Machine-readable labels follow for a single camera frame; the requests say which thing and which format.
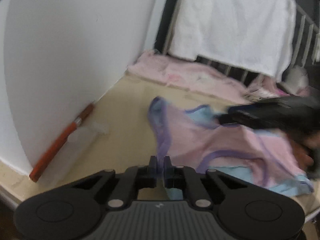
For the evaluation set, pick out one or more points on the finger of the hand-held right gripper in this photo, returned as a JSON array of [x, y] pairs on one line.
[[232, 120], [242, 110]]

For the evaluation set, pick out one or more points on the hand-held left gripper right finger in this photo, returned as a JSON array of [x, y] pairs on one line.
[[168, 173]]

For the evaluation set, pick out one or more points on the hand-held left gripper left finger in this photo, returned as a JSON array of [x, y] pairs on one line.
[[153, 172]]

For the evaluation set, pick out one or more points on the pink blue purple-trimmed garment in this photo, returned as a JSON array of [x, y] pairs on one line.
[[200, 140]]

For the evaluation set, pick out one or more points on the person's right hand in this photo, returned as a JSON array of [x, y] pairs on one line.
[[303, 155]]

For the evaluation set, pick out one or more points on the pink floral folded garment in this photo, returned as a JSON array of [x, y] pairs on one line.
[[262, 92]]

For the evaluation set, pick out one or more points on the pink blanket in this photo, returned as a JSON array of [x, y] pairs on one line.
[[180, 72]]

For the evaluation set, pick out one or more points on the clear plastic cover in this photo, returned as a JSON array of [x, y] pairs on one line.
[[95, 127]]

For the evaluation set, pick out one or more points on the metal railing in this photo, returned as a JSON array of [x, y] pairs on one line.
[[301, 37]]

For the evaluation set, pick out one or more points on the white hanging towel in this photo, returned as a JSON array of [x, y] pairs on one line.
[[232, 25]]

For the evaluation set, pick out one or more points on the red brush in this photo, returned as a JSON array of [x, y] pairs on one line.
[[57, 142]]

